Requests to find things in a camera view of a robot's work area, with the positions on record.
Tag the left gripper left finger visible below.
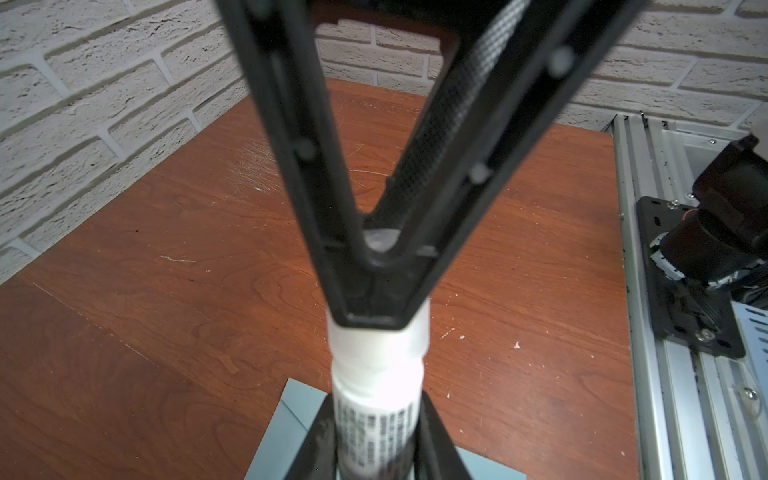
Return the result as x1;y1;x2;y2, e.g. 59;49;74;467
285;394;337;480

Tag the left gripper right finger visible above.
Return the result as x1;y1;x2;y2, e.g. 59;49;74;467
416;391;471;480

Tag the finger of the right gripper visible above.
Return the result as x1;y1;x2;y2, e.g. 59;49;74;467
217;1;645;330

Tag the white glue stick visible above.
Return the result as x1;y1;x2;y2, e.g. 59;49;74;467
327;300;430;479

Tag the clear glue stick cap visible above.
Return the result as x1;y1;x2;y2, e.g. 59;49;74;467
363;228;401;253

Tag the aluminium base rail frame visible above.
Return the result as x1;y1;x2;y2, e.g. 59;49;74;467
608;114;767;479

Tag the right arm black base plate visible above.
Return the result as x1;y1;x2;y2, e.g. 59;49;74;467
635;196;746;359

